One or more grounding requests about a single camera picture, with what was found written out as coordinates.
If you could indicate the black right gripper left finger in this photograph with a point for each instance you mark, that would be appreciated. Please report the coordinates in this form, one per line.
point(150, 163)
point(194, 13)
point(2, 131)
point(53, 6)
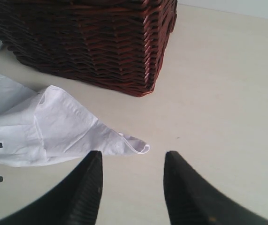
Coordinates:
point(74, 201)

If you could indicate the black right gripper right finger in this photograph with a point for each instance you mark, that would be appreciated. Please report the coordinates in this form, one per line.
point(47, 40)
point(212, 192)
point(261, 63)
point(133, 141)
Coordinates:
point(191, 200)

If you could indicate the white t-shirt red lettering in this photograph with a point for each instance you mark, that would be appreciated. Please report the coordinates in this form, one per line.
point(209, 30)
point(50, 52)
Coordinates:
point(50, 127)

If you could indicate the dark brown wicker basket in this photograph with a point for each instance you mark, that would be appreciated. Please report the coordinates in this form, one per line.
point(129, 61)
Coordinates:
point(113, 44)

